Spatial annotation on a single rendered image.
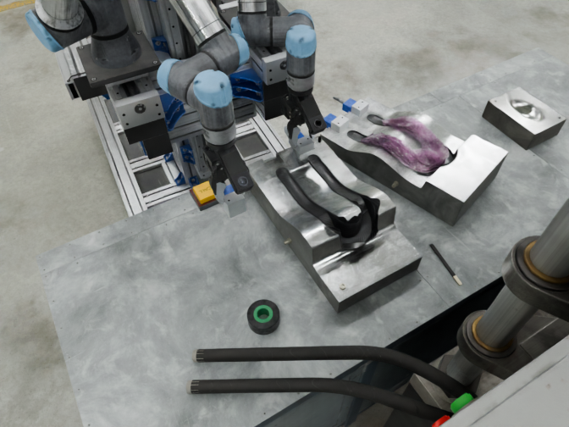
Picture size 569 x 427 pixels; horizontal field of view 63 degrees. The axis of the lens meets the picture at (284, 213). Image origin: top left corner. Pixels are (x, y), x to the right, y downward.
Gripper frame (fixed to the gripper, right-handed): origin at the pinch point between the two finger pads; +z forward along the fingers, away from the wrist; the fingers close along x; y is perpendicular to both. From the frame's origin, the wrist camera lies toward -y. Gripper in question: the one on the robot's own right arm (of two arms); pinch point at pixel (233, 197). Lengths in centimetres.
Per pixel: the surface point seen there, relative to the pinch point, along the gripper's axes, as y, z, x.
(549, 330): -68, -9, -34
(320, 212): -13.2, 3.9, -18.9
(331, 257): -24.1, 8.4, -15.5
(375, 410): -47, 95, -27
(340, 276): -29.9, 8.9, -14.5
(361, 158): 1.8, 9.2, -44.1
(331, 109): 112, 95, -113
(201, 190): 16.7, 11.3, 3.4
